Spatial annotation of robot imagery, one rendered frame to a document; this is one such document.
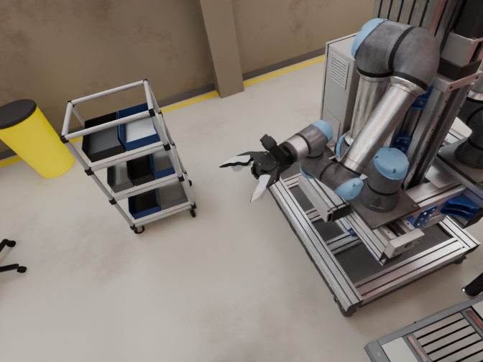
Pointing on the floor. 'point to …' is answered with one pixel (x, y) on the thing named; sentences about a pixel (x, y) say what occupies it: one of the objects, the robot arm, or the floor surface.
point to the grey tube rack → (133, 159)
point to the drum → (34, 138)
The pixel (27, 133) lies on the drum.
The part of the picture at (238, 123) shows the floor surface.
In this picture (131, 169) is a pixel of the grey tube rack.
